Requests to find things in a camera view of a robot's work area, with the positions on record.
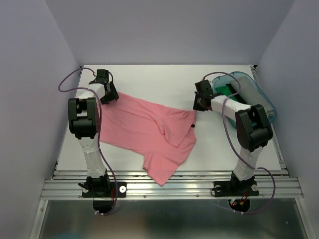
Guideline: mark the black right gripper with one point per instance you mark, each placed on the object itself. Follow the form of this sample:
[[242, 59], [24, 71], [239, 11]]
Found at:
[[196, 106]]

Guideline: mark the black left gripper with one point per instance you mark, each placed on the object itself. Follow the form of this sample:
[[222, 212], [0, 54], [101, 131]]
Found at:
[[113, 95]]

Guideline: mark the pink t-shirt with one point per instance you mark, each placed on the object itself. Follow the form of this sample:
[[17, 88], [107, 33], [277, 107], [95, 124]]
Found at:
[[164, 136]]

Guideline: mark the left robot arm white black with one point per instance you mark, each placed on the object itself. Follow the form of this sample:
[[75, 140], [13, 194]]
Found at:
[[85, 124]]

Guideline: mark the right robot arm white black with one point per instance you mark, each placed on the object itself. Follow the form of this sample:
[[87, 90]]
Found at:
[[253, 134]]

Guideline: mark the rolled green t-shirt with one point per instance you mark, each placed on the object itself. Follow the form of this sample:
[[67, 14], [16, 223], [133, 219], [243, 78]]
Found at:
[[223, 90]]

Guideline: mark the blue translucent plastic bin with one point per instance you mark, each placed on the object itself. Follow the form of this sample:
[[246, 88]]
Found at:
[[226, 79]]

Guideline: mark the rolled black t-shirt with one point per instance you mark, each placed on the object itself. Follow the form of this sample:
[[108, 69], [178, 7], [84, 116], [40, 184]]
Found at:
[[237, 96]]

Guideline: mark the rolled grey t-shirt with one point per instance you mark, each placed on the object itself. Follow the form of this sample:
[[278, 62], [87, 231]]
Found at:
[[253, 95]]

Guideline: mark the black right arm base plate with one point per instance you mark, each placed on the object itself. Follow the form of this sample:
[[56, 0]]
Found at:
[[232, 189]]

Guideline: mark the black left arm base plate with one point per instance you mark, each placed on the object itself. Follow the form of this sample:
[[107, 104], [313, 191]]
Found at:
[[119, 190]]

